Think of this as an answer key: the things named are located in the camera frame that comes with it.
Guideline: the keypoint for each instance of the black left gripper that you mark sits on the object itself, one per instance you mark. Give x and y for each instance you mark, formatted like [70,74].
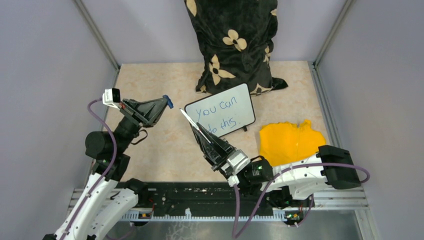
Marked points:
[155,108]

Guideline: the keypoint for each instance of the white marker pen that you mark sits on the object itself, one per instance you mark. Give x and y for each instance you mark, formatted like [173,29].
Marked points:
[198,132]

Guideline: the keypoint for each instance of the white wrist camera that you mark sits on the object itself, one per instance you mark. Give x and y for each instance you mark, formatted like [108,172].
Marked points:
[233,165]
[111,97]

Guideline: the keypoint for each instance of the black floral plush blanket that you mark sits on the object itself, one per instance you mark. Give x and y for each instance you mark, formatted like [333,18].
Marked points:
[235,38]

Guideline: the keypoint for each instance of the yellow cloth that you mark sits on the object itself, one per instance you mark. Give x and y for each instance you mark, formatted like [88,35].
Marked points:
[285,142]

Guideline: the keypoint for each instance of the blue marker cap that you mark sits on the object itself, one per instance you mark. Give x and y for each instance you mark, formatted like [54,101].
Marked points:
[168,101]

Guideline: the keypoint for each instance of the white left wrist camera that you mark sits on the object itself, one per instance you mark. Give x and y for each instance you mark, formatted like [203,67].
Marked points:
[111,97]

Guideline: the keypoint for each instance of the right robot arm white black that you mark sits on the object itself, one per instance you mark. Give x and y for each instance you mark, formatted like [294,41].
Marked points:
[329,167]

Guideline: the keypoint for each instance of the small black-framed whiteboard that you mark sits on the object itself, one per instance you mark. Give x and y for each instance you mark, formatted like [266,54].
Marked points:
[224,112]

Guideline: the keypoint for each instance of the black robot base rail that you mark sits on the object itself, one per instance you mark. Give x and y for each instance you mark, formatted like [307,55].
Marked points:
[209,201]

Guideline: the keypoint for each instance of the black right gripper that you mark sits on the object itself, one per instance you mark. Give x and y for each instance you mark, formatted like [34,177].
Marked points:
[217,153]

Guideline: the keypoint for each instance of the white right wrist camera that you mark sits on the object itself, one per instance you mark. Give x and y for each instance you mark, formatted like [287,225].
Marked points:
[233,165]

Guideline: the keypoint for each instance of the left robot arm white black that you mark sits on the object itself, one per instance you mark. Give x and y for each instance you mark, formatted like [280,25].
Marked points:
[90,219]

